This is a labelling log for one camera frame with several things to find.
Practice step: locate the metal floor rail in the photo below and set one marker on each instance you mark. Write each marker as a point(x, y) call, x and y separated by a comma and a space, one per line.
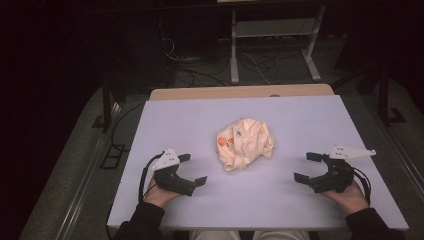
point(85, 180)
point(400, 156)

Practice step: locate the black metal stand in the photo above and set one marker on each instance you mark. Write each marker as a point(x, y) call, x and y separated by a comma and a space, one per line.
point(383, 96)
point(106, 106)

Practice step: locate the white metal stand frame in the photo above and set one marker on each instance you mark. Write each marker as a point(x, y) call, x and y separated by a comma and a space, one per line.
point(234, 50)

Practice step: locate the person's left hand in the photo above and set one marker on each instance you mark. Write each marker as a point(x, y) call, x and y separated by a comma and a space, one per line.
point(160, 197)

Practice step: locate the white table board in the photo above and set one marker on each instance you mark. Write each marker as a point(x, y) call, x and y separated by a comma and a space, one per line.
point(253, 200)

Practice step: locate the wooden table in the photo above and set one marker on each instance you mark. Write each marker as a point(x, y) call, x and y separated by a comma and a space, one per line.
point(233, 91)

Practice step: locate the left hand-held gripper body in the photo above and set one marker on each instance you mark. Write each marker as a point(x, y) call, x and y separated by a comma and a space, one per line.
point(168, 178)

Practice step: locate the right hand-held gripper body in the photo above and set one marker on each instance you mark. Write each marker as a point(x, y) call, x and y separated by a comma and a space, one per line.
point(336, 176)

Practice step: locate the person's right hand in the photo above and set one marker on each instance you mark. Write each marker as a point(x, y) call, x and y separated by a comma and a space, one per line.
point(351, 200)

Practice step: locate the cream printed garment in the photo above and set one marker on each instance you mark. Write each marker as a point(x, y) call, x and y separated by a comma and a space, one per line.
point(246, 145)

